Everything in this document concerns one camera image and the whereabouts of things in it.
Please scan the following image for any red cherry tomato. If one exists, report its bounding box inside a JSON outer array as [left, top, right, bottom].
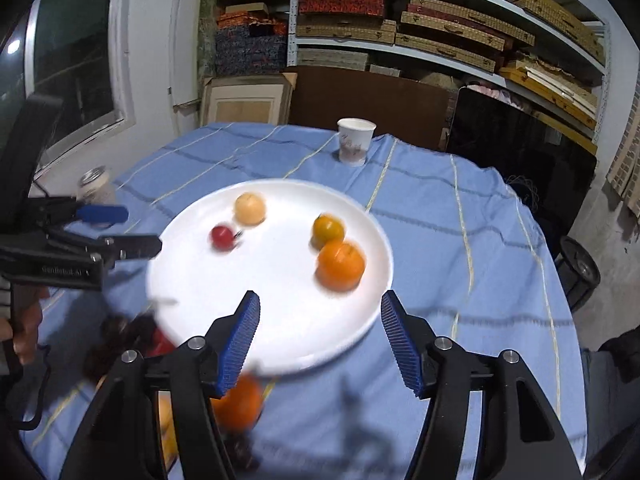
[[210, 225, 237, 251], [147, 329, 176, 358]]

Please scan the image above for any black cable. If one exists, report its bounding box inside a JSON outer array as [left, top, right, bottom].
[[0, 345, 53, 431]]

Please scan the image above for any person's left hand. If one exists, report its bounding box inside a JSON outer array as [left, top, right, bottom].
[[0, 301, 46, 367]]

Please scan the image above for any white paper cup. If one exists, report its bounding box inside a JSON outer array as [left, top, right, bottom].
[[336, 117, 377, 167]]

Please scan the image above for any black wheel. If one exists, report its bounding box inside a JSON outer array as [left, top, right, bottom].
[[555, 235, 602, 313]]

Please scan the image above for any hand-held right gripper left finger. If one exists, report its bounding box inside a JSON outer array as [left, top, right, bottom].
[[60, 290, 262, 480]]

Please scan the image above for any white round plate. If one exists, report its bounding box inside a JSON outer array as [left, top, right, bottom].
[[146, 179, 394, 375]]

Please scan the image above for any small yellow-green orange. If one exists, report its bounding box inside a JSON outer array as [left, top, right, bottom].
[[312, 214, 347, 250]]

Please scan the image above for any blue checked tablecloth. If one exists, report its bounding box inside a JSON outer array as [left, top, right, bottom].
[[15, 122, 587, 480]]

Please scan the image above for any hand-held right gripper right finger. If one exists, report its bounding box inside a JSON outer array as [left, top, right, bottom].
[[381, 290, 583, 480]]

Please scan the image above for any white narrow door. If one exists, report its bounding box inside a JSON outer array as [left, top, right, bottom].
[[167, 0, 201, 128]]

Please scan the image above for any brown board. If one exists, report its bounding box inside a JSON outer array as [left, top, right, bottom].
[[282, 65, 458, 151]]

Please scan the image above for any pale orange round fruit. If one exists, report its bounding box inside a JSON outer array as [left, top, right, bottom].
[[157, 395, 180, 466]]

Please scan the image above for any stack of flat gift boxes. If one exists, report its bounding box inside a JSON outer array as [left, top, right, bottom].
[[296, 0, 606, 128]]

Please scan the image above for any pale peach round fruit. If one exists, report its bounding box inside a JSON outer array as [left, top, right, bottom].
[[234, 192, 267, 226]]

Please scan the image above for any bright orange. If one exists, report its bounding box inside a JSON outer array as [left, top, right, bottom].
[[315, 240, 367, 293], [212, 375, 265, 433]]

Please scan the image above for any dark cloth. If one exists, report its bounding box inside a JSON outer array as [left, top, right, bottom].
[[582, 330, 640, 480]]

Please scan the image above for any black flat panel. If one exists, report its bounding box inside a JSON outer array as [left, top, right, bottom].
[[445, 85, 598, 241]]

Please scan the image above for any pink cloth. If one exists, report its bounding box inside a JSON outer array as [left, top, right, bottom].
[[467, 82, 531, 108]]

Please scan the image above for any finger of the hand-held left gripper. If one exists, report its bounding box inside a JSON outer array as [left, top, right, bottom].
[[46, 232, 164, 267], [31, 198, 130, 232]]

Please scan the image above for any white metal shelf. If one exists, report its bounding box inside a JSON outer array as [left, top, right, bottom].
[[289, 0, 612, 146]]

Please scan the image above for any silver drink can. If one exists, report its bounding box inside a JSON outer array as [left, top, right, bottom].
[[76, 166, 117, 206]]

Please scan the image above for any window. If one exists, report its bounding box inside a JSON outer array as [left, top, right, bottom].
[[0, 0, 136, 171]]

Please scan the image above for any pile of patterned storage boxes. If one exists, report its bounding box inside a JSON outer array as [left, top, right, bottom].
[[197, 0, 293, 80]]

